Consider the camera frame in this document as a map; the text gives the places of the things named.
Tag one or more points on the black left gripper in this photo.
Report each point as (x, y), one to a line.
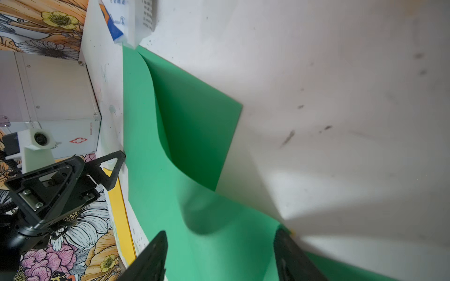
(45, 197)

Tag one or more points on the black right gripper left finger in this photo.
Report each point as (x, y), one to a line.
(150, 264)

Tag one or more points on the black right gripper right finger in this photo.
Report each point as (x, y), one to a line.
(291, 262)

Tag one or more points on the yellow paper sheet under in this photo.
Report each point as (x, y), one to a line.
(117, 200)

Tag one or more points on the silver metal case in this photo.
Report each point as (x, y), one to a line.
(39, 92)

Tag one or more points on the blue white snack packet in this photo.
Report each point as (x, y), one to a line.
(129, 21)

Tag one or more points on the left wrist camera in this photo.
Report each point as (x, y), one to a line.
(28, 150)

